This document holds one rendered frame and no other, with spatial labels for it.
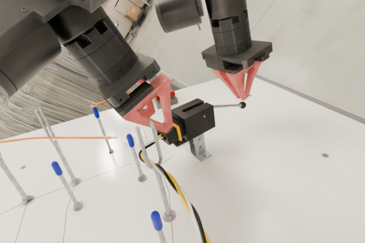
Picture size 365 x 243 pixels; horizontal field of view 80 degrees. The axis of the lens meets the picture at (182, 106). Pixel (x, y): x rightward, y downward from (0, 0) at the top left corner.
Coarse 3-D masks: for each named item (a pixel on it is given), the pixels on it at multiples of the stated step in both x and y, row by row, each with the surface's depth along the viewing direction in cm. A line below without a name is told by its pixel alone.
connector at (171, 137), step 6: (174, 120) 34; (180, 126) 32; (162, 132) 32; (168, 132) 31; (174, 132) 32; (180, 132) 33; (162, 138) 33; (168, 138) 31; (174, 138) 32; (168, 144) 32
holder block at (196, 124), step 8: (184, 104) 36; (192, 104) 35; (200, 104) 36; (208, 104) 34; (176, 112) 34; (192, 112) 33; (200, 112) 33; (208, 112) 34; (184, 120) 32; (192, 120) 32; (200, 120) 33; (208, 120) 34; (184, 128) 33; (192, 128) 33; (200, 128) 34; (208, 128) 35; (184, 136) 34; (192, 136) 34
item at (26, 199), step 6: (0, 156) 31; (0, 162) 30; (6, 168) 31; (6, 174) 32; (12, 180) 32; (18, 186) 33; (24, 192) 34; (24, 198) 34; (30, 198) 34; (24, 204) 34
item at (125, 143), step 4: (144, 132) 47; (124, 136) 47; (132, 136) 46; (136, 136) 46; (144, 136) 45; (124, 140) 45; (136, 140) 45; (144, 140) 44; (124, 144) 44; (128, 144) 44; (136, 144) 43
